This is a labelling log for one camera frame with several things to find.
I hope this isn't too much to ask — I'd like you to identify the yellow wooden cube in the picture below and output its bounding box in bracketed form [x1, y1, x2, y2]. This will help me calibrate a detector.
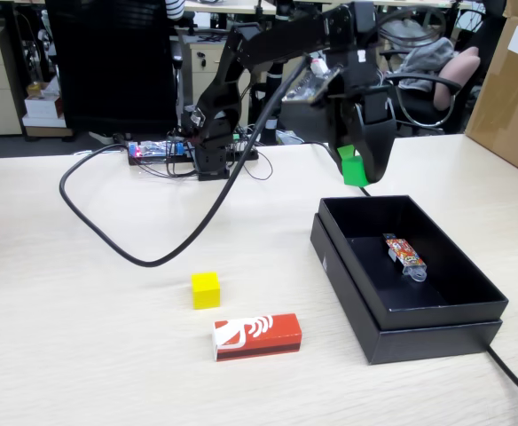
[191, 271, 222, 311]

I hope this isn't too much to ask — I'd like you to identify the large black panel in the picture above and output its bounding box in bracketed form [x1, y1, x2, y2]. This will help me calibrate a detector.
[44, 0, 179, 136]

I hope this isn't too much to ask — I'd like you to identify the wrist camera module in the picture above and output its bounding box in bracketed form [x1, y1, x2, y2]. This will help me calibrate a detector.
[280, 55, 345, 108]

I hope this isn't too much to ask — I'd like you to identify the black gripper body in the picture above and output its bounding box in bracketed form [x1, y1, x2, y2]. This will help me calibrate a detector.
[320, 43, 391, 107]

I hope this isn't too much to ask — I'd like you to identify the red and white carton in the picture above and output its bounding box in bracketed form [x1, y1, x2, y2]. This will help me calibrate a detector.
[210, 312, 303, 363]

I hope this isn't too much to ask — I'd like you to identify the pink cushion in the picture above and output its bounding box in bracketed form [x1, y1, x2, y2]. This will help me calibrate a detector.
[433, 45, 483, 112]

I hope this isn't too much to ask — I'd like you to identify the stack of white boxes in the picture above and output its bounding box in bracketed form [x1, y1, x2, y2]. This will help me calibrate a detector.
[20, 80, 67, 130]

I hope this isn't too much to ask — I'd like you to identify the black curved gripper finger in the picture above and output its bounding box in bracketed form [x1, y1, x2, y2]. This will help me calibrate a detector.
[351, 85, 397, 185]

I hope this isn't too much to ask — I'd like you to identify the large brown cardboard box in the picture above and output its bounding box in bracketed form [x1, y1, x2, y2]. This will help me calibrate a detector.
[464, 15, 518, 185]

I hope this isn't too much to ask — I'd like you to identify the colourful candy pack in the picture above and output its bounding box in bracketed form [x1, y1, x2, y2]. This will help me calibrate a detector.
[382, 232, 429, 283]

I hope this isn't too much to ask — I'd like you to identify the white power strip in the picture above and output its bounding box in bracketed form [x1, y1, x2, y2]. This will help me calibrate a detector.
[87, 130, 130, 146]

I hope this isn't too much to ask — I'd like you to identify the black pole with white bands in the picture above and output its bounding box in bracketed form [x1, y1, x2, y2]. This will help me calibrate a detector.
[261, 0, 295, 145]

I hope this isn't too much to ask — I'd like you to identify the black cardboard box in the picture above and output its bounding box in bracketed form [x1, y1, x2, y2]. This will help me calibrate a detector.
[318, 194, 509, 332]

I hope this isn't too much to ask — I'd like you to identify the controller circuit board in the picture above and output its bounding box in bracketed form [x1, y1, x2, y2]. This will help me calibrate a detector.
[127, 138, 187, 160]

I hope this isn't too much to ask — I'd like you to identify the green wooden cube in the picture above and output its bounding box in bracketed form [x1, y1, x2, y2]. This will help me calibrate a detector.
[340, 154, 372, 187]

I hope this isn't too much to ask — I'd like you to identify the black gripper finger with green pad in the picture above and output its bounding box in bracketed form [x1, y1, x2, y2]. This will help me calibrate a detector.
[326, 94, 362, 163]

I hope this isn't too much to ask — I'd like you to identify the thick black camera cable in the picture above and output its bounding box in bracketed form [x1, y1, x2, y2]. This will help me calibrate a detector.
[58, 55, 313, 269]

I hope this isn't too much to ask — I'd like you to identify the black office chair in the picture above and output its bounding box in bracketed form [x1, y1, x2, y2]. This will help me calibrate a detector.
[385, 70, 464, 138]

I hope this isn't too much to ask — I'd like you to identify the person in striped shirt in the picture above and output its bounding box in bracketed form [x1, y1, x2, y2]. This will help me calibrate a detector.
[164, 0, 187, 21]

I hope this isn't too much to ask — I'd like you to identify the black open box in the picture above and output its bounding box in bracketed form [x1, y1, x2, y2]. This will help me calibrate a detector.
[309, 212, 504, 367]

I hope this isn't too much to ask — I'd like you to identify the grey cloth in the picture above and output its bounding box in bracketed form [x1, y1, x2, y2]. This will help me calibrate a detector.
[393, 36, 459, 92]

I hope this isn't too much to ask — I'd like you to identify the thin black wire bundle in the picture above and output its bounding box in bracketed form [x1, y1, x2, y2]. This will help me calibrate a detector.
[164, 127, 275, 182]

